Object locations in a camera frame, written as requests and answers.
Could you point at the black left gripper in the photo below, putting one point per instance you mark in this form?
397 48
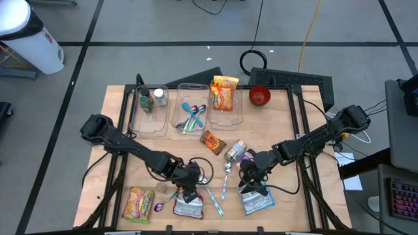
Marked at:
187 176

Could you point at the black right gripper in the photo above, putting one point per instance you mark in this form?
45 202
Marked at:
258 166

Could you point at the red ramen packet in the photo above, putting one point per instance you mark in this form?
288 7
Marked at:
189 209

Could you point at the blue ramen packet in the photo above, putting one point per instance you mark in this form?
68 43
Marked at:
256 204

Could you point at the gold lid spice jar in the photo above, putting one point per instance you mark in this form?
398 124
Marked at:
235 150

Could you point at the orange snack packet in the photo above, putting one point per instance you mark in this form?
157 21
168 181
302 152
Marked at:
212 142

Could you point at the blue plastic spoon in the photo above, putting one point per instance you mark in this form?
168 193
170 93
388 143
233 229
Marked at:
186 106

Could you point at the orange ramen packet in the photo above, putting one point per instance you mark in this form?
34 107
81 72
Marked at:
222 98

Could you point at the green spice jar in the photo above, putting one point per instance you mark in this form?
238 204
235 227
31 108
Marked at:
146 102

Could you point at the white label spice jar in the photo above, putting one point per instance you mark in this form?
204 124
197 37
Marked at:
160 96

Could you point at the yellow Maruchan ramen packet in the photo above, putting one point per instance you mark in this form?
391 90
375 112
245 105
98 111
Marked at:
226 81

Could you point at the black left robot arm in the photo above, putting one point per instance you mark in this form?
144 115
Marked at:
124 142

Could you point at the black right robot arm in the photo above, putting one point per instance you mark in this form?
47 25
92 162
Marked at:
326 134

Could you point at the small clear glass jar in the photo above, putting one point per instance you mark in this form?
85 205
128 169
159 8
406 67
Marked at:
161 187

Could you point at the purple label spice jar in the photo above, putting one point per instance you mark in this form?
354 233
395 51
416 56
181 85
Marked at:
245 156

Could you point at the black clamp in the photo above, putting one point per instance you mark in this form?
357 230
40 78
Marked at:
260 229
168 229

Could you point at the yellow green ramen packet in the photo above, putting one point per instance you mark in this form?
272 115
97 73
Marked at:
138 205

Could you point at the clear plastic bin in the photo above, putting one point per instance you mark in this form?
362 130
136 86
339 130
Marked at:
225 117
150 124
183 94

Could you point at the red bowl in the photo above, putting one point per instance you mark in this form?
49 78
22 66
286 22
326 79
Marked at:
259 95

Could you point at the white paper sheet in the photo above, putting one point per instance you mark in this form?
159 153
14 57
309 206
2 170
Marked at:
351 182

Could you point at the black support beam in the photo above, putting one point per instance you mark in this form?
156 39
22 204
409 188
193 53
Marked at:
362 164

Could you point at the black perforated panel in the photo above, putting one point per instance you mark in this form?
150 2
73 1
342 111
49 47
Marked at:
294 78

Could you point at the white computer mouse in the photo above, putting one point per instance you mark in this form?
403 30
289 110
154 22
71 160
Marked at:
373 204

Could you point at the black wedge panel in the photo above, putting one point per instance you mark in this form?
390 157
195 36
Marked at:
209 76

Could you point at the grey keyboard table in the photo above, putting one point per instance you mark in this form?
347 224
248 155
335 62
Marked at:
382 196

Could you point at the backlit keyboard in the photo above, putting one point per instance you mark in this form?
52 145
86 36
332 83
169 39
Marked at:
405 199

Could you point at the grey desk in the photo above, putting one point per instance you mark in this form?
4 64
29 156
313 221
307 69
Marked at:
405 130

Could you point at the black device on desk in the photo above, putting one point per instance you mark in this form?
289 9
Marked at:
411 98

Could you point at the white trash bin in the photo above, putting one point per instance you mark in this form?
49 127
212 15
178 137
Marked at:
29 42

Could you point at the grey metal bracket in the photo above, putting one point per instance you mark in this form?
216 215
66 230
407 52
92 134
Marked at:
299 135

